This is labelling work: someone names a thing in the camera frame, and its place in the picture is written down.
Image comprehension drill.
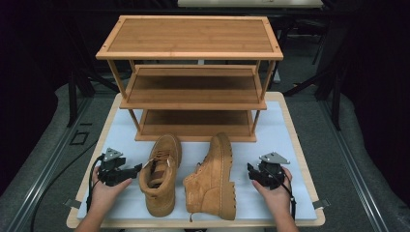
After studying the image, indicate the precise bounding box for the light background tabletop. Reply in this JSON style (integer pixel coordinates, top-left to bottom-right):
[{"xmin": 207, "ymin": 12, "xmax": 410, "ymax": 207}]
[{"xmin": 177, "ymin": 0, "xmax": 324, "ymax": 9}]

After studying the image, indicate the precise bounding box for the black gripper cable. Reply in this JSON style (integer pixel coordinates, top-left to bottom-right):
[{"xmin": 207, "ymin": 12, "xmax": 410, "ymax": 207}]
[
  {"xmin": 269, "ymin": 165, "xmax": 298, "ymax": 220},
  {"xmin": 85, "ymin": 154, "xmax": 106, "ymax": 215}
]

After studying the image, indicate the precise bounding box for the tan suede boot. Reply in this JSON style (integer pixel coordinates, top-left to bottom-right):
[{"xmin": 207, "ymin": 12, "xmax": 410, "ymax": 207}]
[
  {"xmin": 182, "ymin": 131, "xmax": 237, "ymax": 221},
  {"xmin": 138, "ymin": 133, "xmax": 183, "ymax": 218}
]

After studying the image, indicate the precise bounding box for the black floor cable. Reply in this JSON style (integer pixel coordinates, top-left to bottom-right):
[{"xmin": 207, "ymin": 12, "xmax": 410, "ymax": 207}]
[{"xmin": 29, "ymin": 139, "xmax": 99, "ymax": 232}]

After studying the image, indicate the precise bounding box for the person's left hand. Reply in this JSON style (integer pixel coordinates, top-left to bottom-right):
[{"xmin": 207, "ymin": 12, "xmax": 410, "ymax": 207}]
[{"xmin": 88, "ymin": 167, "xmax": 133, "ymax": 215}]

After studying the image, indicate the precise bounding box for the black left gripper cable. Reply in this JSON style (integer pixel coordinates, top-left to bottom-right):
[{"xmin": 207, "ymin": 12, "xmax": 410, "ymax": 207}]
[{"xmin": 85, "ymin": 154, "xmax": 106, "ymax": 215}]

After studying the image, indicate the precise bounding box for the white table mat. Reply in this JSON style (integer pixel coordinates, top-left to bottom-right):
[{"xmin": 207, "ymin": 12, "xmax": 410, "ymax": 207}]
[{"xmin": 76, "ymin": 101, "xmax": 318, "ymax": 221}]

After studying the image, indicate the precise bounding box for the metal floor rail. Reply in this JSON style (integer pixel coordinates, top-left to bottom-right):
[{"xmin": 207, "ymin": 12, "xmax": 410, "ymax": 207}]
[
  {"xmin": 5, "ymin": 96, "xmax": 95, "ymax": 232},
  {"xmin": 320, "ymin": 98, "xmax": 392, "ymax": 232}
]

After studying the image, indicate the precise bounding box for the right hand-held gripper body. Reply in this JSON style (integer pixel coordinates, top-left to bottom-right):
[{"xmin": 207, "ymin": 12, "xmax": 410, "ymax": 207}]
[{"xmin": 257, "ymin": 152, "xmax": 290, "ymax": 190}]

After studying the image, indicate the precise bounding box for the person's right hand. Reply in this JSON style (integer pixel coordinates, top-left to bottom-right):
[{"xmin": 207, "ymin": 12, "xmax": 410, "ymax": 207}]
[{"xmin": 251, "ymin": 167, "xmax": 294, "ymax": 217}]

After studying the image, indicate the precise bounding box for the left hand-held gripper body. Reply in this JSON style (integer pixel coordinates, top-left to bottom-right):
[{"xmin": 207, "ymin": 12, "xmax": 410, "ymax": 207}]
[{"xmin": 97, "ymin": 147, "xmax": 131, "ymax": 188}]

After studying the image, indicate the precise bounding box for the wooden three-tier shoe rack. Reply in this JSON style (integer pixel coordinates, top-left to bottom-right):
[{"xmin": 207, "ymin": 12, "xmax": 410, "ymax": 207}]
[{"xmin": 95, "ymin": 14, "xmax": 284, "ymax": 143}]

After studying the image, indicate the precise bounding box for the black metal stand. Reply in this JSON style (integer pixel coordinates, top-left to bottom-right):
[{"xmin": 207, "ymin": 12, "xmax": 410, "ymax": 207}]
[
  {"xmin": 282, "ymin": 62, "xmax": 343, "ymax": 131},
  {"xmin": 65, "ymin": 69, "xmax": 121, "ymax": 129}
]

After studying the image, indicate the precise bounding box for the metal table clamp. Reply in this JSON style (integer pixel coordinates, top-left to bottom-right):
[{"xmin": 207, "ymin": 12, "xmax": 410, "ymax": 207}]
[
  {"xmin": 311, "ymin": 198, "xmax": 331, "ymax": 210},
  {"xmin": 63, "ymin": 198, "xmax": 82, "ymax": 210}
]

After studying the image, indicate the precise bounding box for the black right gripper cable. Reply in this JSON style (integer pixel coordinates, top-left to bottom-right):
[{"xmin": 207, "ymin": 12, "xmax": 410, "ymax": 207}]
[{"xmin": 269, "ymin": 165, "xmax": 298, "ymax": 220}]

